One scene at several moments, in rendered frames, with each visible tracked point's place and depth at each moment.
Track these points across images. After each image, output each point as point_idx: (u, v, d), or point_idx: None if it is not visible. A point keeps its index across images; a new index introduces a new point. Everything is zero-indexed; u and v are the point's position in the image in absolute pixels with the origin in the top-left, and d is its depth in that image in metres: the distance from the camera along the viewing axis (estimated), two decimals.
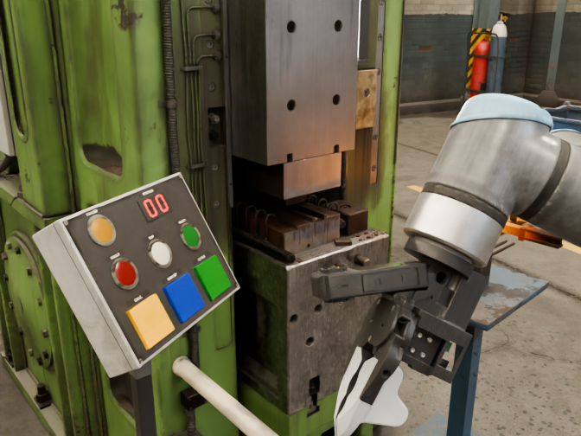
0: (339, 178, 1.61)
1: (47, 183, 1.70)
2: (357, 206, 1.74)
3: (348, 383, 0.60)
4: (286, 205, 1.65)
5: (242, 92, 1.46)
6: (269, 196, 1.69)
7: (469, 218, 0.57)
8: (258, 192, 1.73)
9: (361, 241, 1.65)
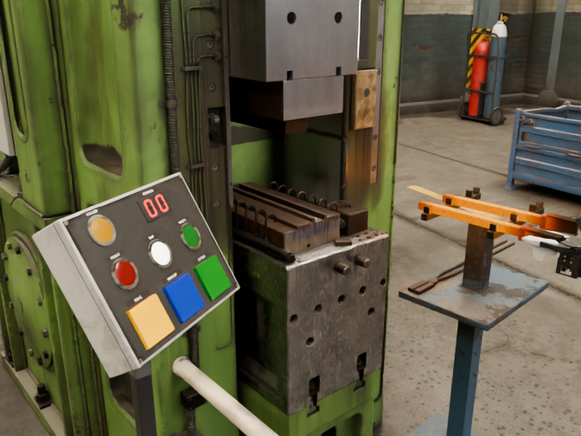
0: (341, 104, 1.54)
1: (47, 183, 1.70)
2: (357, 206, 1.74)
3: None
4: (286, 133, 1.58)
5: (239, 5, 1.39)
6: (268, 126, 1.63)
7: None
8: (258, 124, 1.66)
9: (361, 241, 1.65)
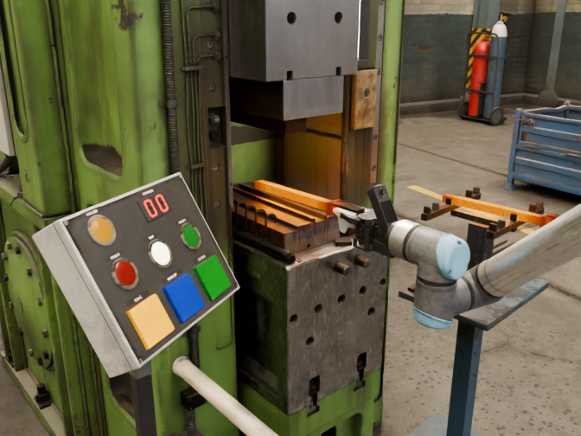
0: (341, 104, 1.54)
1: (47, 183, 1.70)
2: (357, 206, 1.74)
3: None
4: (286, 133, 1.58)
5: (239, 5, 1.39)
6: (268, 126, 1.63)
7: (399, 241, 1.34)
8: (258, 124, 1.66)
9: None
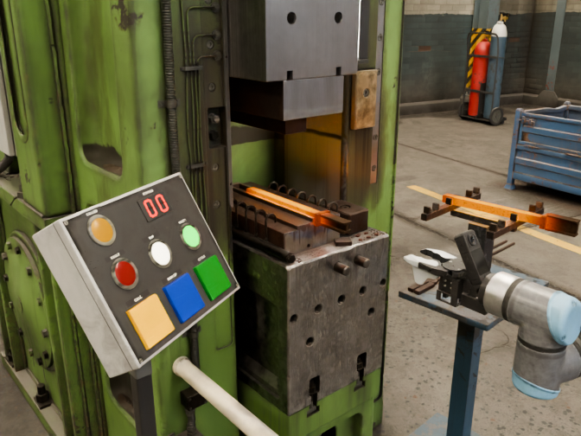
0: (341, 104, 1.54)
1: (47, 183, 1.70)
2: (357, 206, 1.74)
3: (437, 253, 1.34)
4: (286, 133, 1.58)
5: (239, 5, 1.39)
6: (268, 126, 1.63)
7: (497, 299, 1.17)
8: (258, 124, 1.66)
9: (361, 241, 1.65)
